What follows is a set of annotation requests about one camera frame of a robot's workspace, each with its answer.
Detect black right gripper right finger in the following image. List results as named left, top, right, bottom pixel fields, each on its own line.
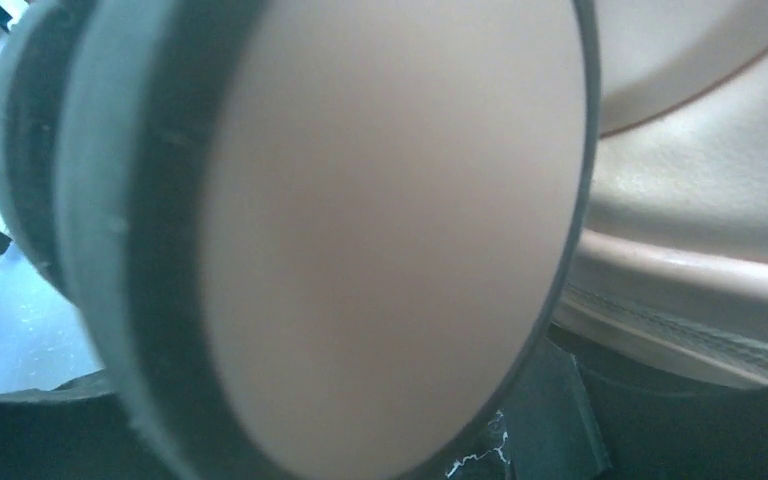
left=503, top=327, right=768, bottom=479

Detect pink hard-shell suitcase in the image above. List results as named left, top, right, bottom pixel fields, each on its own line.
left=0, top=1, right=768, bottom=479

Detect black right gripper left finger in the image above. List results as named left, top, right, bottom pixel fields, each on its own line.
left=0, top=370, right=173, bottom=480

